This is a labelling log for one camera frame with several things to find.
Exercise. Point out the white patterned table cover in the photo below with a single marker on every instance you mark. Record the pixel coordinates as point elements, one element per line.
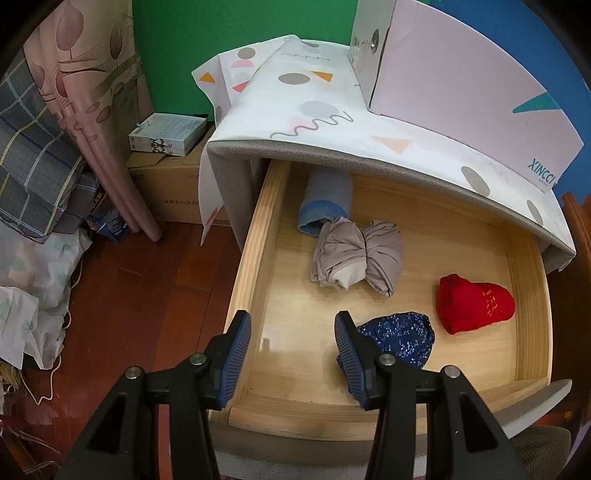
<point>300,101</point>

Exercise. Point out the navy blue lace underwear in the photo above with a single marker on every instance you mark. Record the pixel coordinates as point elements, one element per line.
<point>401,337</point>

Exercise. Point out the wooden drawer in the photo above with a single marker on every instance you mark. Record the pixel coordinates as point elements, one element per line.
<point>286,300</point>

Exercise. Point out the grey plaid blanket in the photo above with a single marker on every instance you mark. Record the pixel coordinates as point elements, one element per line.
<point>37,161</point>

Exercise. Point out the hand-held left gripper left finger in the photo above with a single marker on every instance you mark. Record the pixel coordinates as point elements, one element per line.
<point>235,355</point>

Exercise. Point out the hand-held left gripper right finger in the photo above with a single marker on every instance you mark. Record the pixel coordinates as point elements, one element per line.
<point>351,360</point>

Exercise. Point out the person's olive clothing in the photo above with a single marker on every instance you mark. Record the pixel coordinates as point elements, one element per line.
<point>540,454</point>

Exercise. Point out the pale pink shoe box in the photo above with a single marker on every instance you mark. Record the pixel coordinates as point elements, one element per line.
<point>461,69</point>

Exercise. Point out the light blue underwear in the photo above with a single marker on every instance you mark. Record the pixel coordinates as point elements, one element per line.
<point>325,194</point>

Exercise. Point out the brown wooden furniture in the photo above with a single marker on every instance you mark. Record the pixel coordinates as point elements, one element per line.
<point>579,230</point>

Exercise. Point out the blue packet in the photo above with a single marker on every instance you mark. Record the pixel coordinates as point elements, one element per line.
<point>108,224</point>

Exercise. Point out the small white blue box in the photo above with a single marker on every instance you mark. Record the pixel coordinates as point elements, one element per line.
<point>171,131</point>

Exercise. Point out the pink leaf-print curtain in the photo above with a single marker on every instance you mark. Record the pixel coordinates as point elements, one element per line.
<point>92,115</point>

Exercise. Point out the grey underwear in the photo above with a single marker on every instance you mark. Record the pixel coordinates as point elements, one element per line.
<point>360,254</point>

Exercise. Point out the red underwear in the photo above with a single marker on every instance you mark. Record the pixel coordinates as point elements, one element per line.
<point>466,304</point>

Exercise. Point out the brown cardboard box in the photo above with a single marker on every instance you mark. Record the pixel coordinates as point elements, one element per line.
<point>166,194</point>

